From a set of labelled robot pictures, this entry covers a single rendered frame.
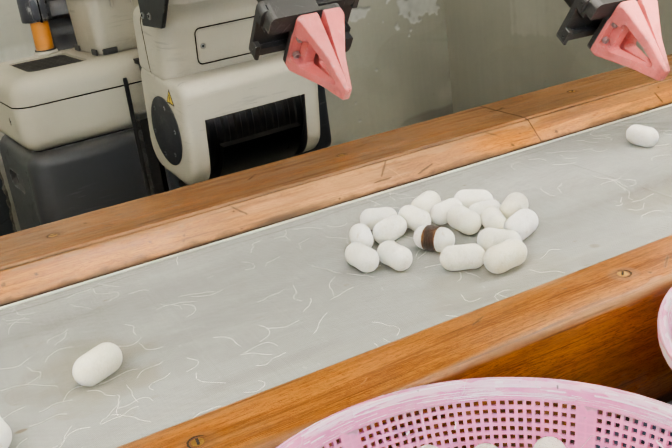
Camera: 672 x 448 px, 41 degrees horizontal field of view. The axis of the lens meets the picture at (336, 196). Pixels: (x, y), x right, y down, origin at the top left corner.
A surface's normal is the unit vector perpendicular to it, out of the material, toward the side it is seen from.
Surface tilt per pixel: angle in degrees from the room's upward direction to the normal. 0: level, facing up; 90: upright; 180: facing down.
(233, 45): 98
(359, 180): 45
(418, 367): 0
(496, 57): 90
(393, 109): 88
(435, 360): 0
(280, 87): 98
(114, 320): 0
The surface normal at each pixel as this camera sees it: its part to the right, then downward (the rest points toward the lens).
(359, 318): -0.13, -0.94
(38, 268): 0.24, -0.50
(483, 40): -0.84, 0.26
